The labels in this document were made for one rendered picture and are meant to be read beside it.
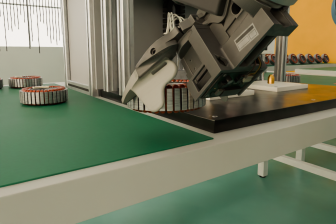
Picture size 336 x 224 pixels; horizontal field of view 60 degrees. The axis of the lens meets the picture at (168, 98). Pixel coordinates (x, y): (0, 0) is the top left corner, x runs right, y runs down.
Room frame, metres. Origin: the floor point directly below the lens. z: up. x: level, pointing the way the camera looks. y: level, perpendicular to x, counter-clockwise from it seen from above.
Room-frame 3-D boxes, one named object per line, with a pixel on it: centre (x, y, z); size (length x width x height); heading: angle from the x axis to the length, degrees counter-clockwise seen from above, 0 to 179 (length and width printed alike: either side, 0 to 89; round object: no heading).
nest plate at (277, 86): (0.87, -0.31, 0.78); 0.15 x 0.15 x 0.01; 35
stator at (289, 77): (1.20, -0.48, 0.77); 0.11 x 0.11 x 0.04
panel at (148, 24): (1.02, -0.07, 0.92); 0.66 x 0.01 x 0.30; 125
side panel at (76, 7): (0.95, 0.28, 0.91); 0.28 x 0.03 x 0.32; 35
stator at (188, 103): (0.41, 0.00, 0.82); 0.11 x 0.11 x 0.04
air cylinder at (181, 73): (0.86, -0.03, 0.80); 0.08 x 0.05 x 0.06; 125
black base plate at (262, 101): (0.82, -0.20, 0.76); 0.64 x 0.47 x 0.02; 125
